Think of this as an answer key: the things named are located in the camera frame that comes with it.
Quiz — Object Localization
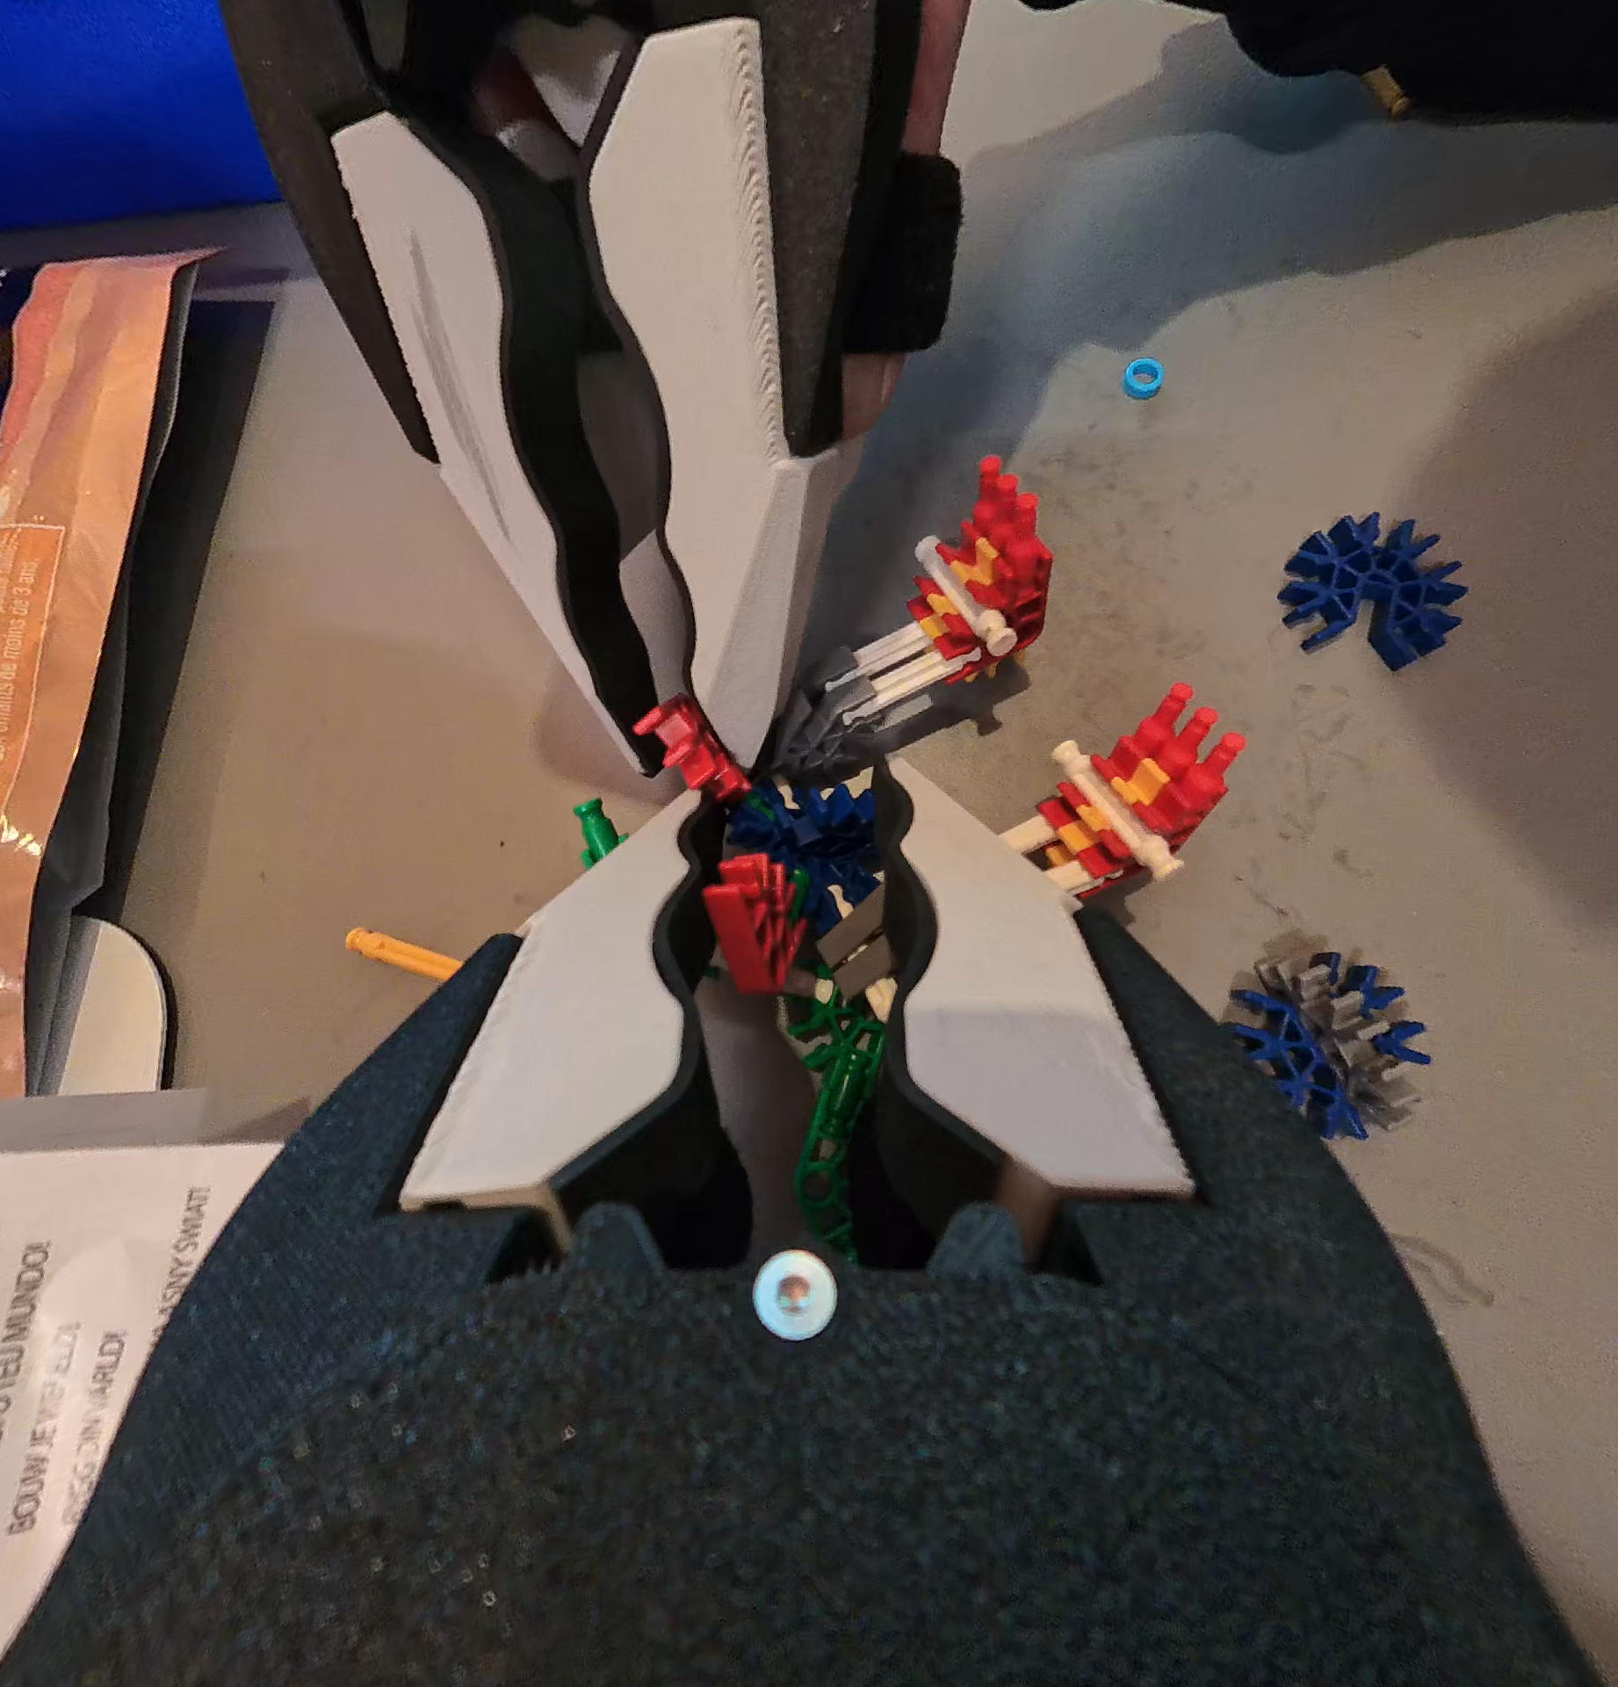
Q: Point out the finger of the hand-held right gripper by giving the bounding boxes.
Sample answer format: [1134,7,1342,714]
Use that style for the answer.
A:
[581,16,843,777]
[329,109,664,777]

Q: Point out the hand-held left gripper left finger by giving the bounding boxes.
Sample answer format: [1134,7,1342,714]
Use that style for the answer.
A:
[396,794,701,1211]

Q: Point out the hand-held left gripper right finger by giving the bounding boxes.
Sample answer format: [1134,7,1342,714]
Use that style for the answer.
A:
[872,758,1197,1200]

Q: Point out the multicolour toy construction model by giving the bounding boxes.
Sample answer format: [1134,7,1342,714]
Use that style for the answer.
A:
[569,454,1058,1266]

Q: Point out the red fan-shaped toy connector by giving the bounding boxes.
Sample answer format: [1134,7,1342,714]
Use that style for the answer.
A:
[630,694,755,803]

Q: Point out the person's right hand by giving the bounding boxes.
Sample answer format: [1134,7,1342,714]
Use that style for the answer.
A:
[844,0,977,438]

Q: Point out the long orange toy rod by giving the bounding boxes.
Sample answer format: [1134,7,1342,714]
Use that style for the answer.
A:
[343,925,466,980]

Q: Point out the blue plastic bin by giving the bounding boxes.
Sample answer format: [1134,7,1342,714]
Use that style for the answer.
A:
[0,0,276,238]

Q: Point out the blue and grey snowflake connectors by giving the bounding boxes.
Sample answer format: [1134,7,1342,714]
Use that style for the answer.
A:
[1220,931,1433,1143]

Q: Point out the red yellow toy leg assembly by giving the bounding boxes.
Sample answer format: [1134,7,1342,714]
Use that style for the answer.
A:
[997,683,1248,902]

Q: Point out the orange printed plastic bag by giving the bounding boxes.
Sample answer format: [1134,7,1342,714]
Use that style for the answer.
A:
[0,247,283,1102]

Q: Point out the white instruction leaflet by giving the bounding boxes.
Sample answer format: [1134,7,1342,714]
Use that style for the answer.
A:
[0,1086,289,1642]

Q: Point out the blue snowflake toy connector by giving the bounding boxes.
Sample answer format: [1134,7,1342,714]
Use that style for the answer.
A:
[1276,511,1471,674]

